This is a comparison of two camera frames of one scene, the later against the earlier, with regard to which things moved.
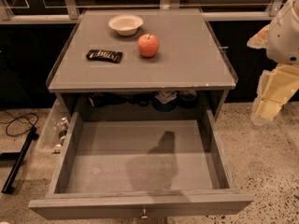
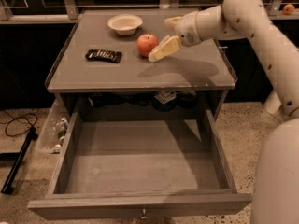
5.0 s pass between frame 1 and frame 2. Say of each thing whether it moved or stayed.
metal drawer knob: stayed
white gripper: moved
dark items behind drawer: stayed
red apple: stayed
